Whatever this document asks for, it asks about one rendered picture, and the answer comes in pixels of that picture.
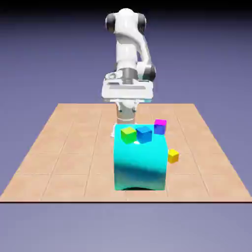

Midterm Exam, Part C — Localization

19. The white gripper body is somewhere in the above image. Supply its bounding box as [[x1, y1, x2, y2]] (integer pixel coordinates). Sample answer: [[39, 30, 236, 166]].
[[101, 79, 154, 103]]

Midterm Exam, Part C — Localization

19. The small green cube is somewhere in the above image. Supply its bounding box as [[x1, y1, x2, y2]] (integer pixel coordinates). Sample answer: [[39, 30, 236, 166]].
[[120, 126, 138, 145]]

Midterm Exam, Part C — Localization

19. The small blue cube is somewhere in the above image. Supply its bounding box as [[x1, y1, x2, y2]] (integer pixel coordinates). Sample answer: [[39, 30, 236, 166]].
[[135, 126, 154, 144]]

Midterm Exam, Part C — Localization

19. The small magenta cube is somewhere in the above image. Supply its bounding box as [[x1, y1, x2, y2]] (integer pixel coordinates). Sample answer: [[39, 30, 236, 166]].
[[154, 119, 167, 135]]

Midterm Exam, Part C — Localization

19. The small yellow cube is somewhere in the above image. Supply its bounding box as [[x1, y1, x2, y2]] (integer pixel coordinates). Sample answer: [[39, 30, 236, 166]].
[[167, 149, 180, 164]]

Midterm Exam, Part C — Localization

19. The large cyan box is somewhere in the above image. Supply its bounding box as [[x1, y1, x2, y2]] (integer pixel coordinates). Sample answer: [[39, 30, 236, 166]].
[[113, 124, 168, 191]]

